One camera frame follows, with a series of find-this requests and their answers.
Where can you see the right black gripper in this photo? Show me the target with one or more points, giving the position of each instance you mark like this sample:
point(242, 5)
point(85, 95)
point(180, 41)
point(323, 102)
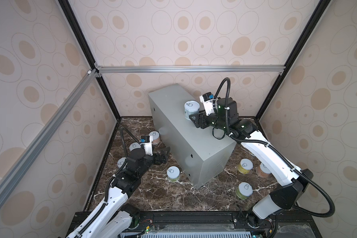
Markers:
point(200, 117)

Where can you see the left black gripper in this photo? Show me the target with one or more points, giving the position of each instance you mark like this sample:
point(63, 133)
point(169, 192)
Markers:
point(164, 158)

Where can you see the teal label can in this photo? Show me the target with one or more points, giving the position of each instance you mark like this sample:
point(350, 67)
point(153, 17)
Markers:
point(122, 162)
point(190, 108)

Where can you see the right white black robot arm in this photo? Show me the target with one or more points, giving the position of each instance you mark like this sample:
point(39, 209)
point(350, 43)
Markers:
point(221, 113)

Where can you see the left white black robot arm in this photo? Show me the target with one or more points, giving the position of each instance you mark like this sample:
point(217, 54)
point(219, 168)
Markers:
point(113, 215)

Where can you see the orange label can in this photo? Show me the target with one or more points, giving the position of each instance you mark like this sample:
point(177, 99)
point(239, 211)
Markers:
point(155, 137)

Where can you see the light green label can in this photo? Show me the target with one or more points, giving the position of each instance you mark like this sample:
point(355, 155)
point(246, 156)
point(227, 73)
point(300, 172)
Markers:
point(173, 174)

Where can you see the pink label can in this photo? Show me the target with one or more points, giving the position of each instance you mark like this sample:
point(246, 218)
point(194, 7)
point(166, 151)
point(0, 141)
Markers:
point(134, 146)

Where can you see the grey metal cabinet box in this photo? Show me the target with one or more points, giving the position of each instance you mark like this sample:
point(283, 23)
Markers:
point(201, 153)

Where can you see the green label can right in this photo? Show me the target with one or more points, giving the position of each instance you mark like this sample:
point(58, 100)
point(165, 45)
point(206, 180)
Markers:
point(244, 191)

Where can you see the left slanted aluminium bar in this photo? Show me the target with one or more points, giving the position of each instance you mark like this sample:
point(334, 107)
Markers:
point(20, 168)

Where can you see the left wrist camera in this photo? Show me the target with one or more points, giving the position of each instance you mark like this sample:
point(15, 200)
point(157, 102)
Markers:
point(146, 144)

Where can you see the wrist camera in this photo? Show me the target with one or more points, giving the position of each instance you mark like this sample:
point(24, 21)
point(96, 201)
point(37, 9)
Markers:
point(146, 144)
point(208, 102)

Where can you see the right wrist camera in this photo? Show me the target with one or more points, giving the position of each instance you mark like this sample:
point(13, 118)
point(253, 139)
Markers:
point(208, 102)

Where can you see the horizontal aluminium frame bar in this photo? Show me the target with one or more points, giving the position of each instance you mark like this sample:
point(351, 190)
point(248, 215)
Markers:
point(191, 69)

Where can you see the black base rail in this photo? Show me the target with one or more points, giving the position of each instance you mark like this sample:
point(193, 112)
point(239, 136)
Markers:
point(209, 224)

